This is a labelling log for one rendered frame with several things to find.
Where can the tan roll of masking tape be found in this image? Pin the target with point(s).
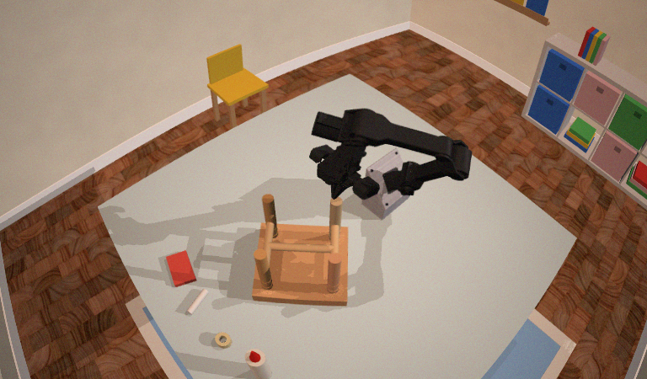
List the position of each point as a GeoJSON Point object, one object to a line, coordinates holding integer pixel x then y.
{"type": "Point", "coordinates": [223, 336]}

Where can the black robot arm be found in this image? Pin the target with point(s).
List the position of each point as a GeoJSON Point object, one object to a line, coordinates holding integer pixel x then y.
{"type": "Point", "coordinates": [369, 128]}

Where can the tan wooden stool legs with crossbar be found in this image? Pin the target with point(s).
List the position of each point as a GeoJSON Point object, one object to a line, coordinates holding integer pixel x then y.
{"type": "Point", "coordinates": [262, 256]}

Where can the red rectangular block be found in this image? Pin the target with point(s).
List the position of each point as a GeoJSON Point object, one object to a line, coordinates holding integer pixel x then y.
{"type": "Point", "coordinates": [180, 268]}

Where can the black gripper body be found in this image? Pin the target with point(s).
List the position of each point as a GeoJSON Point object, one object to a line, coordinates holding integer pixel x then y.
{"type": "Point", "coordinates": [363, 188]}

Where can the orange-brown wooden stool seat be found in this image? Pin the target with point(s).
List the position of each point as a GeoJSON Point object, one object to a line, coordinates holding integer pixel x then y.
{"type": "Point", "coordinates": [301, 277]}

